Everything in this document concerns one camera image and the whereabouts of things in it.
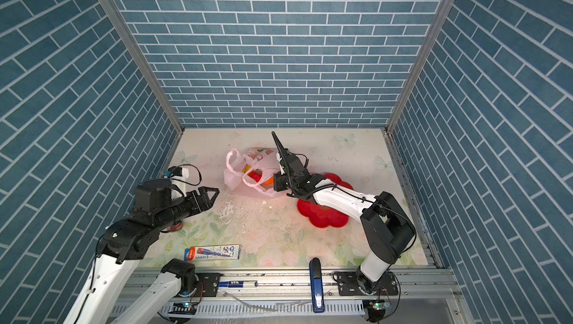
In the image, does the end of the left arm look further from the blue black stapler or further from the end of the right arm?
the blue black stapler

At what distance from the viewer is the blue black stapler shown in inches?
27.3

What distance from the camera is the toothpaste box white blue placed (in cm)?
80

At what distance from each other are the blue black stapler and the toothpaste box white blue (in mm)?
280
